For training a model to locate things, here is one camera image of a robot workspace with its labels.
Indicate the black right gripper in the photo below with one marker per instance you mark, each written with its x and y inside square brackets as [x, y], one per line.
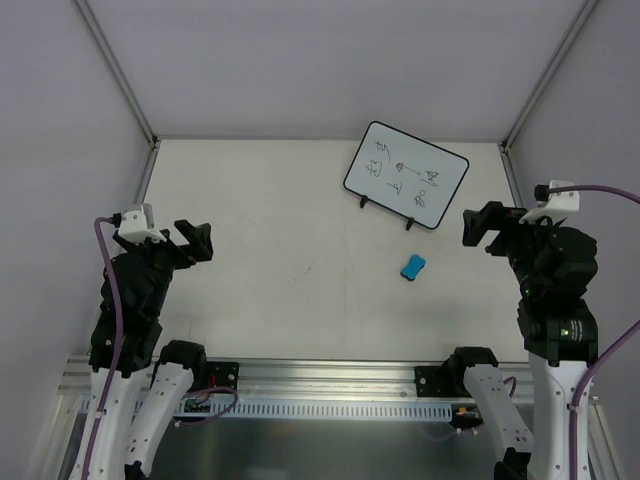
[493, 228]

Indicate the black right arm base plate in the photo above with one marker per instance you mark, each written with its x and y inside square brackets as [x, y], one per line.
[438, 382]

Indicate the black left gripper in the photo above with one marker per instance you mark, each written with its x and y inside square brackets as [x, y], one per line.
[181, 248]

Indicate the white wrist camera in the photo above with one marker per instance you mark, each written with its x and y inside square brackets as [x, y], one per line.
[137, 226]
[557, 200]

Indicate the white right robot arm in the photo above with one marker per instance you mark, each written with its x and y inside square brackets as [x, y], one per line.
[553, 266]

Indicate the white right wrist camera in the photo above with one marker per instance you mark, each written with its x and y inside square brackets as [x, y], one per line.
[557, 200]

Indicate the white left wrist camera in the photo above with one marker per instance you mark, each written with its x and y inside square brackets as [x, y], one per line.
[137, 226]

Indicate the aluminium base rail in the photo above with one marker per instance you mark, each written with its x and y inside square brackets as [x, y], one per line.
[337, 380]

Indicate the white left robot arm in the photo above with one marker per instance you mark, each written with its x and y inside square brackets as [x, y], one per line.
[133, 395]

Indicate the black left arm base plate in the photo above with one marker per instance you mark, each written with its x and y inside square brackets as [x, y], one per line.
[222, 374]

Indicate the left aluminium frame post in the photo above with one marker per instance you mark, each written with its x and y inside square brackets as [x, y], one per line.
[95, 31]

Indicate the aluminium frame post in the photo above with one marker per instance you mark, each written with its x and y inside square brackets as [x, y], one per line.
[95, 31]
[552, 66]

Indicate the blue whiteboard eraser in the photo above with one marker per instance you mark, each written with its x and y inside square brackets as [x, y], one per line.
[413, 267]

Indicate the small white whiteboard black frame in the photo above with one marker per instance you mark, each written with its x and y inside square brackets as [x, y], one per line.
[405, 175]

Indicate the right aluminium frame post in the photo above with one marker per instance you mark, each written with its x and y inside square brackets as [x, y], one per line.
[552, 66]

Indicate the white slotted cable duct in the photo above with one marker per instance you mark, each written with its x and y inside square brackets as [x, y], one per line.
[315, 409]

